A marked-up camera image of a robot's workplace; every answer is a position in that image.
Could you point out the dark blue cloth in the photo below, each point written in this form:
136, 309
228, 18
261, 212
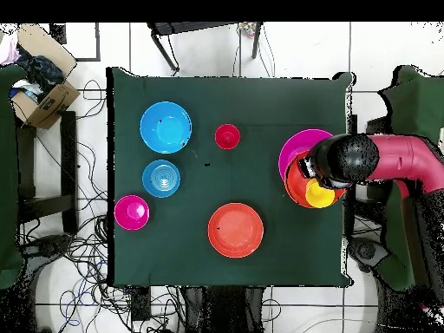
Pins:
41, 73

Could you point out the small blue bowl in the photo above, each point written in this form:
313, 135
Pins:
161, 178

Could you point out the yellow cup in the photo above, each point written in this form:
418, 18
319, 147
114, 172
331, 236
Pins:
319, 196

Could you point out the colourful small objects pile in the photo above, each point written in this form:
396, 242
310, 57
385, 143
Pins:
248, 29

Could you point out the black pedestal leg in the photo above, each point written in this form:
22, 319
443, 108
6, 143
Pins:
366, 251
52, 244

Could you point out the large blue bowl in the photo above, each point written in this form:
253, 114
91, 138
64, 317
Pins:
165, 127

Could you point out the cardboard box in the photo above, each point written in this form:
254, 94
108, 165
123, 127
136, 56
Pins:
52, 104

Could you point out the black stool frame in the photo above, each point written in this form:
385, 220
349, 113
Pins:
163, 28

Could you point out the small magenta bowl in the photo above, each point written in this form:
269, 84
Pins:
131, 212

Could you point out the large pink bowl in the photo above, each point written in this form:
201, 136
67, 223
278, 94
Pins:
295, 145

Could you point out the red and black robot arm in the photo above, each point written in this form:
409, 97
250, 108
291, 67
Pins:
399, 156

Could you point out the black rectangular box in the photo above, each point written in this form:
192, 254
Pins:
140, 305

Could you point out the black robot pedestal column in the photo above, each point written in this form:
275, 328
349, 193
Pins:
222, 308

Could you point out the dark green tablecloth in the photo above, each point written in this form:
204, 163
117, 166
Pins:
242, 104

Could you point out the orange-red bowl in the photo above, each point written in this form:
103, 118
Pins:
236, 230
295, 187

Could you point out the red cup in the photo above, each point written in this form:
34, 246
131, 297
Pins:
227, 136

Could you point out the black bench frame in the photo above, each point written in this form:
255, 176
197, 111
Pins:
68, 156

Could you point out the green cloth covered table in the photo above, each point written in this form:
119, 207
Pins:
8, 173
416, 104

